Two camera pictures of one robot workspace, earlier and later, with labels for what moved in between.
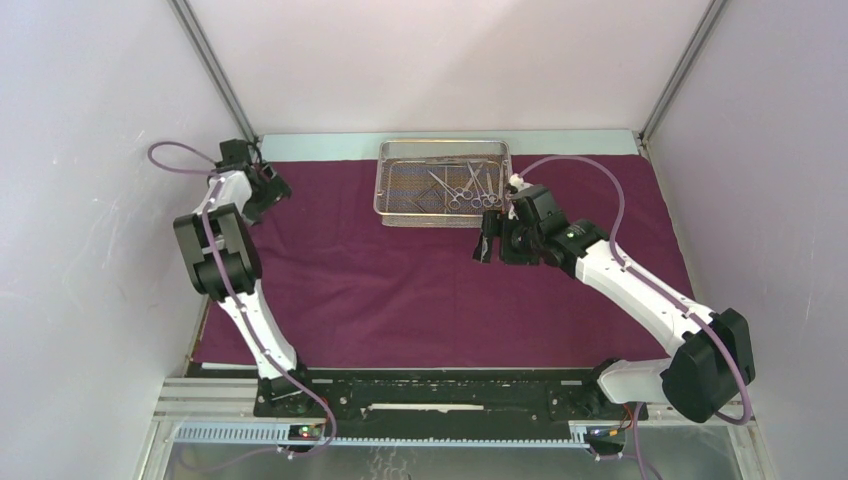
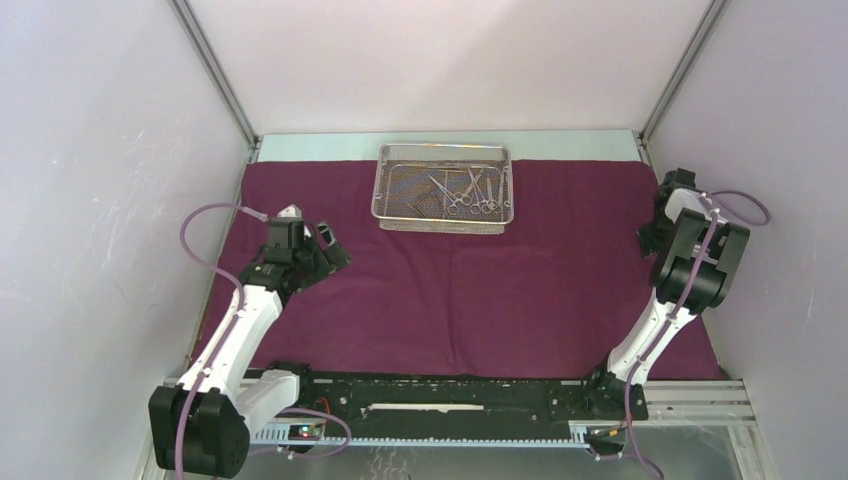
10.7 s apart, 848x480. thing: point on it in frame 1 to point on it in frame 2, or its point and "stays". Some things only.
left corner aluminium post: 184,11 stays
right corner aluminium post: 710,16 stays
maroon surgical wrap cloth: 345,290 stays
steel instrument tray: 426,184 stays
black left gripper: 274,189 to 335,256
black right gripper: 492,226 to 648,243
